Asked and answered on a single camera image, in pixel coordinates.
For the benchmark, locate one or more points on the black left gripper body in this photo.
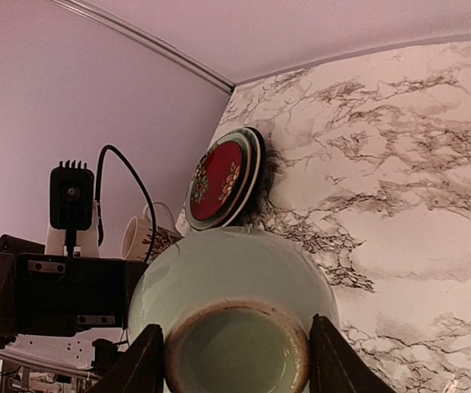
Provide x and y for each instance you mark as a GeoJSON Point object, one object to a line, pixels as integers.
{"type": "Point", "coordinates": [58, 296]}

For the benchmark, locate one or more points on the red green leaf plate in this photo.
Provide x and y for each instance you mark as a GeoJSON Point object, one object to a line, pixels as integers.
{"type": "Point", "coordinates": [246, 164]}

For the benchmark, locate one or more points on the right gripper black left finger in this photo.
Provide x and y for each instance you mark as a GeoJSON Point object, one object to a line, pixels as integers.
{"type": "Point", "coordinates": [141, 368]}

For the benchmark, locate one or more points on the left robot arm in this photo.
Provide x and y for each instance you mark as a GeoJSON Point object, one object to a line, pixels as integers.
{"type": "Point", "coordinates": [89, 354]}

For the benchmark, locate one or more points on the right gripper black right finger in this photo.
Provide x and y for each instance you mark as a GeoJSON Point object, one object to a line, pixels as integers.
{"type": "Point", "coordinates": [334, 365]}

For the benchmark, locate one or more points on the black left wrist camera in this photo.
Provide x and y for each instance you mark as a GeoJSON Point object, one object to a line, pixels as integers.
{"type": "Point", "coordinates": [72, 211]}

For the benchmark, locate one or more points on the pale green flower plate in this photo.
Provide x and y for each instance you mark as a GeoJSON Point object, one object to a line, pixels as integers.
{"type": "Point", "coordinates": [196, 224]}

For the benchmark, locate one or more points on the dark red flower plate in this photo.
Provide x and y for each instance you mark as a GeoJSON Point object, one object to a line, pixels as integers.
{"type": "Point", "coordinates": [214, 180]}

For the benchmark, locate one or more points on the pale green flower bowl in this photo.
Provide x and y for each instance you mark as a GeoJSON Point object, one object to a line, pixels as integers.
{"type": "Point", "coordinates": [235, 306]}

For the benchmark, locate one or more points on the aluminium left corner post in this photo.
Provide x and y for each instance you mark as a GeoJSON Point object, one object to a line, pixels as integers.
{"type": "Point", "coordinates": [150, 41]}

